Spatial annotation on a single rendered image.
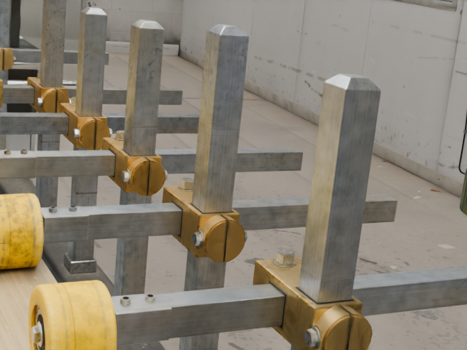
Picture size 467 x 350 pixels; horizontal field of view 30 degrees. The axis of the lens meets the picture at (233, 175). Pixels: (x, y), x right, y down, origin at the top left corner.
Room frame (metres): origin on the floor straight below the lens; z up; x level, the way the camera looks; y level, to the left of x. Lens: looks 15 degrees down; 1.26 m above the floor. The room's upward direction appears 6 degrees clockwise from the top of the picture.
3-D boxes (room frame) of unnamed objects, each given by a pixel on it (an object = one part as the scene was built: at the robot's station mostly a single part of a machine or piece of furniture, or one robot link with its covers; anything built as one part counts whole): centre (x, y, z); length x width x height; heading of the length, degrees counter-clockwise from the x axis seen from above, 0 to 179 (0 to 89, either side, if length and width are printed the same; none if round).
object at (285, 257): (0.79, -0.06, 0.98); 0.02 x 0.02 x 0.01
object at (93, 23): (1.39, 0.25, 0.90); 0.03 x 0.03 x 0.48; 27
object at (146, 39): (1.17, 0.13, 0.91); 0.03 x 0.03 x 0.48; 27
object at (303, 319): (0.74, -0.08, 0.95); 0.13 x 0.06 x 0.05; 27
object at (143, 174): (1.19, 0.14, 0.95); 0.13 x 0.06 x 0.05; 27
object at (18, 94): (1.69, 0.29, 0.95); 0.36 x 0.03 x 0.03; 117
